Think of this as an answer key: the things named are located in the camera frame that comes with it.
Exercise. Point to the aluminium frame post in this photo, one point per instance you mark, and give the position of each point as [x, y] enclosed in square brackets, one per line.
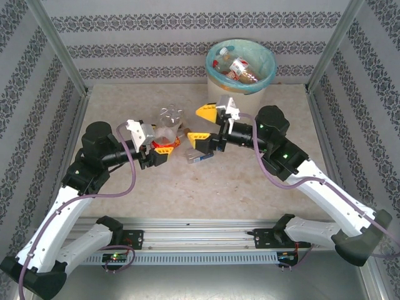
[59, 47]
[334, 47]

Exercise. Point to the black right mount plate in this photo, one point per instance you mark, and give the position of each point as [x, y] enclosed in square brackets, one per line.
[262, 239]

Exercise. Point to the cola bottle red label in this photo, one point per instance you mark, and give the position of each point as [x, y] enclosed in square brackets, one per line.
[167, 125]
[232, 75]

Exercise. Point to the brown drink plastic bottle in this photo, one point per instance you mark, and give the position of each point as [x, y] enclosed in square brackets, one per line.
[188, 131]

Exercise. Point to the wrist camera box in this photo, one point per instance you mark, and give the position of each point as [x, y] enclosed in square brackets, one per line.
[228, 107]
[139, 131]

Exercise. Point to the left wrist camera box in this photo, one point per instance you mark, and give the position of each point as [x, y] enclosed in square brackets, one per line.
[139, 131]

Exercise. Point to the clear bottle white red label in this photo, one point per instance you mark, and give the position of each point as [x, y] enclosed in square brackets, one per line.
[240, 64]

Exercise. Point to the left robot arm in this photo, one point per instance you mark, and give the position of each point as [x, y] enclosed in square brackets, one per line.
[56, 225]

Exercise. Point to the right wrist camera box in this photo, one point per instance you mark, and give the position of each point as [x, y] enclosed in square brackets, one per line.
[228, 107]

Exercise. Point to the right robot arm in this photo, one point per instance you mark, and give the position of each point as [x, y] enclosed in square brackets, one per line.
[337, 200]

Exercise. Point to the small circuit board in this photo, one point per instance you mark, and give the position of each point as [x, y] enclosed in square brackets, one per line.
[115, 257]
[286, 256]

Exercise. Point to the black left mount plate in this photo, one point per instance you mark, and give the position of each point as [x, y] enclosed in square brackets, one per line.
[135, 239]

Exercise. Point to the clear bottle blue cap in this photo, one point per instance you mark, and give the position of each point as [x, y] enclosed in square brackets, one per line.
[195, 157]

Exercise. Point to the aluminium side rail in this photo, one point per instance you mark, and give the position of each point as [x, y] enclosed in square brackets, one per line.
[319, 118]
[75, 131]

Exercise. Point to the orange juice plastic bottle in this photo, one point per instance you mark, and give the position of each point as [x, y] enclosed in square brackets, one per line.
[250, 76]

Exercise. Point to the black mount plate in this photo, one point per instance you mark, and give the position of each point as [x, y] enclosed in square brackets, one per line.
[135, 239]
[262, 239]

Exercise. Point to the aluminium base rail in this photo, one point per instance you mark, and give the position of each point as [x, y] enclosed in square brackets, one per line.
[200, 237]

